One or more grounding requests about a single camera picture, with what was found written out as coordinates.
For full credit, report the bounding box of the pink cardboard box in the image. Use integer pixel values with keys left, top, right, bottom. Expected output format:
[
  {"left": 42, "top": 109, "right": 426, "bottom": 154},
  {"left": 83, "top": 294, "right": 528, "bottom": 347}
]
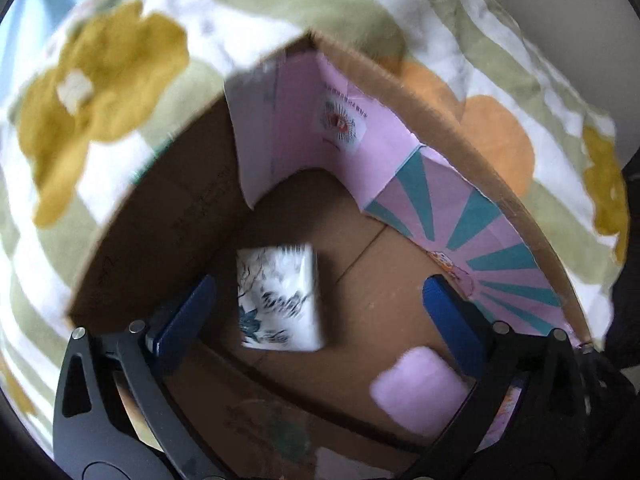
[{"left": 70, "top": 32, "right": 590, "bottom": 479}]

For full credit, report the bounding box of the pink towel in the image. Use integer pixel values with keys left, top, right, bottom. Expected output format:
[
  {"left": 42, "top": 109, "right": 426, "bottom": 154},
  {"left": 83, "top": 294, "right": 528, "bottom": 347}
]
[{"left": 370, "top": 347, "right": 470, "bottom": 440}]

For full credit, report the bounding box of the white floral tissue pack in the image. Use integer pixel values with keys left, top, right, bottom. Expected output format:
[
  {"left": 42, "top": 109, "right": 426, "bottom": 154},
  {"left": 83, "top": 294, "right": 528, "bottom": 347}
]
[{"left": 236, "top": 244, "right": 326, "bottom": 352}]

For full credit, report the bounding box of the light blue sheer curtain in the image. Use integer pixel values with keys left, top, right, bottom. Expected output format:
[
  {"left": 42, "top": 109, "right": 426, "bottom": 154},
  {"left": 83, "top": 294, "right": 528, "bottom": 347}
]
[{"left": 0, "top": 0, "right": 97, "bottom": 122}]

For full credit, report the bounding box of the floral striped green blanket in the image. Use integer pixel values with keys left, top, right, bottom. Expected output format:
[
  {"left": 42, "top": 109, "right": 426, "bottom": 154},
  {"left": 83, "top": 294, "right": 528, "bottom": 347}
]
[{"left": 1, "top": 0, "right": 629, "bottom": 453}]

